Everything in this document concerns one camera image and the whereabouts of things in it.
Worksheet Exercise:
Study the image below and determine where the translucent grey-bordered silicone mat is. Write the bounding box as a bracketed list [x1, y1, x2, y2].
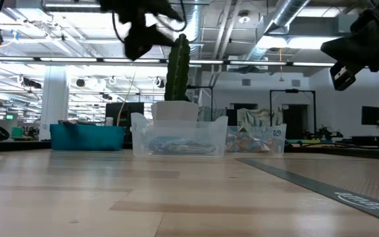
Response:
[235, 157, 379, 228]

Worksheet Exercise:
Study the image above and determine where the teal plastic bin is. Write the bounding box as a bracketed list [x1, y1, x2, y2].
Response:
[49, 123, 126, 151]

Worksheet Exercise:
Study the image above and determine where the black desk monitor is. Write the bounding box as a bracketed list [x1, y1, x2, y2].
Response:
[105, 101, 145, 128]

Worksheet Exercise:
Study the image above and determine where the teal white patterned cloth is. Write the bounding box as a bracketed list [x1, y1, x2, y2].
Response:
[237, 107, 284, 128]

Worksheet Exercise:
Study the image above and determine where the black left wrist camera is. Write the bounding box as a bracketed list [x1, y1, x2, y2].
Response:
[123, 24, 154, 62]

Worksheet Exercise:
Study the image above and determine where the tall green cactus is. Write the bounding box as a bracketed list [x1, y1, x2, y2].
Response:
[164, 33, 191, 102]

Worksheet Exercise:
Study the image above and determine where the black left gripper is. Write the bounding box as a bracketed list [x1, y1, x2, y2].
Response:
[99, 0, 185, 47]

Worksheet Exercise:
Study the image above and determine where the blue brown granola bar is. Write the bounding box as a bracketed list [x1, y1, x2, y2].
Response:
[237, 128, 259, 143]

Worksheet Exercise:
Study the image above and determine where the white square pillar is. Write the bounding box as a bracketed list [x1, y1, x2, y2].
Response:
[39, 65, 69, 141]

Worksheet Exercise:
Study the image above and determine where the large silver ventilation duct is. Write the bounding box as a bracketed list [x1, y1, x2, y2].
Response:
[241, 0, 311, 62]

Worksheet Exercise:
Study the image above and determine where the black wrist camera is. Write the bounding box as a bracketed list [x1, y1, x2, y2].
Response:
[329, 61, 357, 92]
[123, 24, 154, 62]

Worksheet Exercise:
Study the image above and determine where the silver spiral ventilation duct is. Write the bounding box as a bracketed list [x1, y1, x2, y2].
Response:
[175, 0, 203, 57]

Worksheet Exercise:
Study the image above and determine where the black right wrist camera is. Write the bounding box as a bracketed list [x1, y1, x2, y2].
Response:
[329, 61, 357, 92]

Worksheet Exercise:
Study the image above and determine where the black background stand frame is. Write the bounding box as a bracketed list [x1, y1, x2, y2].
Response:
[269, 88, 318, 141]

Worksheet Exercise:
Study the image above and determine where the small black wall monitor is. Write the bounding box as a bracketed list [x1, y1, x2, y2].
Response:
[361, 105, 379, 126]

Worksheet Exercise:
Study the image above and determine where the black background table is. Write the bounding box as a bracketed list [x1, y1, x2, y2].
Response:
[350, 134, 379, 149]

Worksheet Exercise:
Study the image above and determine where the clear plastic bin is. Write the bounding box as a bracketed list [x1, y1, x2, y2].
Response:
[130, 112, 229, 157]
[226, 124, 288, 155]

